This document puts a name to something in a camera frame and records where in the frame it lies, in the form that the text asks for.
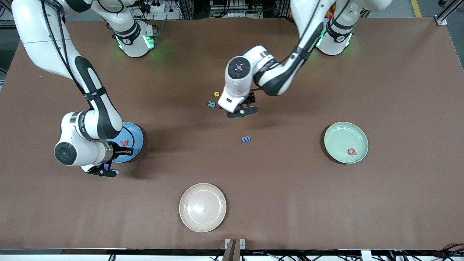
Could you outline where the blue plate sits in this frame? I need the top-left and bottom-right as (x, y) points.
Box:
(109, 121), (144, 163)

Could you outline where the metal equipment rack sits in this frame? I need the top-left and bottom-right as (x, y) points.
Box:
(210, 0), (267, 18)

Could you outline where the beige plate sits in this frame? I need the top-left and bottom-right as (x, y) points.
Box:
(179, 183), (227, 233)

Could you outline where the green plate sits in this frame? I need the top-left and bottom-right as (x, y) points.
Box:
(324, 121), (369, 164)

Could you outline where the brown table cover sheet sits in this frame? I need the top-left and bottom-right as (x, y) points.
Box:
(0, 17), (464, 250)

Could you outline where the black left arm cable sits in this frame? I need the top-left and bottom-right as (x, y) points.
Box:
(250, 0), (348, 91)

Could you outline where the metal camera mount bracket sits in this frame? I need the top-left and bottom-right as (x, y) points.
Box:
(225, 238), (246, 261)

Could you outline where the aluminium frame profile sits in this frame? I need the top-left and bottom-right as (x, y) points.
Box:
(0, 0), (37, 30)
(434, 0), (464, 26)

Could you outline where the cable bundle under table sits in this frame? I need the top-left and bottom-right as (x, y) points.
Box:
(430, 244), (464, 260)

